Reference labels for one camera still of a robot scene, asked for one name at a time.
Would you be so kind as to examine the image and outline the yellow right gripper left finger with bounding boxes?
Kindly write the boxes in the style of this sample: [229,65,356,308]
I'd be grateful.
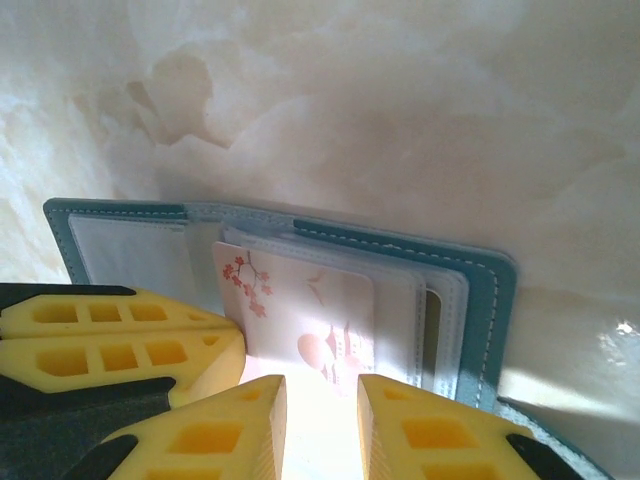
[62,374,288,480]

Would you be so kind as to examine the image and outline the teal card holder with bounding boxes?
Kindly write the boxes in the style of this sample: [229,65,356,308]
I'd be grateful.
[43,197,619,480]

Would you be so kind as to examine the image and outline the white cherry blossom card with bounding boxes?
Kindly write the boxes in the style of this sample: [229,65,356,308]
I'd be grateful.
[211,241,377,480]

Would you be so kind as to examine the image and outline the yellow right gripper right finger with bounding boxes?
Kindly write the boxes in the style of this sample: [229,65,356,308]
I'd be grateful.
[357,373,594,480]

